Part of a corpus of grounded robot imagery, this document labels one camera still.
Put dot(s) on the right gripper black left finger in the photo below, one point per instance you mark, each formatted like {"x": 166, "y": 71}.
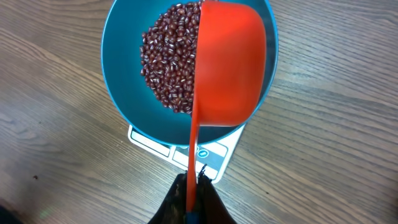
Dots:
{"x": 172, "y": 209}

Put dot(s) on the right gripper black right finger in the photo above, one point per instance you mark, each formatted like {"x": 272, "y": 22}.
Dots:
{"x": 210, "y": 206}

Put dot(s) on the orange measuring scoop blue handle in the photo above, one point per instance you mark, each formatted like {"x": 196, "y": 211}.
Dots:
{"x": 229, "y": 70}

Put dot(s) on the red beans in bowl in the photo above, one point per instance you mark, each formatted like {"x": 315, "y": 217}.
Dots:
{"x": 168, "y": 54}

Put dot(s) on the teal metal bowl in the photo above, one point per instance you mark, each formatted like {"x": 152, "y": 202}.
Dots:
{"x": 121, "y": 66}

